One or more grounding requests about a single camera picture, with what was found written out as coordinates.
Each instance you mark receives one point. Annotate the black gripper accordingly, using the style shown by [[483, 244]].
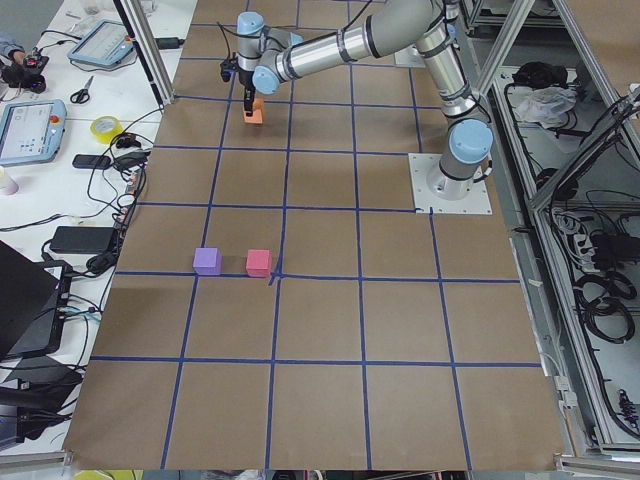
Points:
[[246, 81]]

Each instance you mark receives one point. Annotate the orange foam cube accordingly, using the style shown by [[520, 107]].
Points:
[[256, 115]]

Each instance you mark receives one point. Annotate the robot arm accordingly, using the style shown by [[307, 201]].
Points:
[[267, 57]]

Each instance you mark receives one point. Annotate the teach pendant tablet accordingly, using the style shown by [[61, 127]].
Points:
[[106, 45], [31, 132]]

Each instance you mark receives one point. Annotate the yellow tape roll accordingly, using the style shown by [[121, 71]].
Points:
[[106, 128]]

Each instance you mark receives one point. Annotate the red foam cube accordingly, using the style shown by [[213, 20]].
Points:
[[258, 263]]

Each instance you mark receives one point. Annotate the purple foam cube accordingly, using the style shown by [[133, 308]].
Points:
[[207, 261]]

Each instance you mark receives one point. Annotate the black phone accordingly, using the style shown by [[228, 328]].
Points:
[[91, 161]]

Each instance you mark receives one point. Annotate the black power adapter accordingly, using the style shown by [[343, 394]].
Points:
[[82, 240]]

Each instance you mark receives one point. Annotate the person hand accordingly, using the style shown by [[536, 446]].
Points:
[[11, 49]]

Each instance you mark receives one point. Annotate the black laptop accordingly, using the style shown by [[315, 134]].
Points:
[[33, 295]]

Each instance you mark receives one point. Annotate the aluminium frame post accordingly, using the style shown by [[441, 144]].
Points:
[[135, 21]]

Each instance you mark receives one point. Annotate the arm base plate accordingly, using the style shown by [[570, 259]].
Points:
[[409, 57], [435, 193]]

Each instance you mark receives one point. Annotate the black handled scissors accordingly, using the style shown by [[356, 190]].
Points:
[[82, 95]]

